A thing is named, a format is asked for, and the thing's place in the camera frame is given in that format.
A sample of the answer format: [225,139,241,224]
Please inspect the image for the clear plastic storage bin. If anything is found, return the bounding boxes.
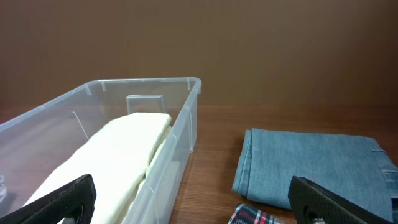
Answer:
[1,78,201,223]

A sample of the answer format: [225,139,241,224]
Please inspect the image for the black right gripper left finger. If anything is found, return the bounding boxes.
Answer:
[1,174,96,224]

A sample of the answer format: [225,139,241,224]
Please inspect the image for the cream cloth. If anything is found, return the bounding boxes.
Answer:
[28,113,171,223]

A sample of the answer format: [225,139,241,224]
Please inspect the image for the blue folded jeans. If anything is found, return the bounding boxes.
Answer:
[232,129,397,223]

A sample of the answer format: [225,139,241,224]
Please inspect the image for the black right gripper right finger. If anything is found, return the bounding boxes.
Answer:
[288,176,392,224]

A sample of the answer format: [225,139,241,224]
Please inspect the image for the red blue plaid shirt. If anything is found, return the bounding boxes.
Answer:
[228,203,286,224]

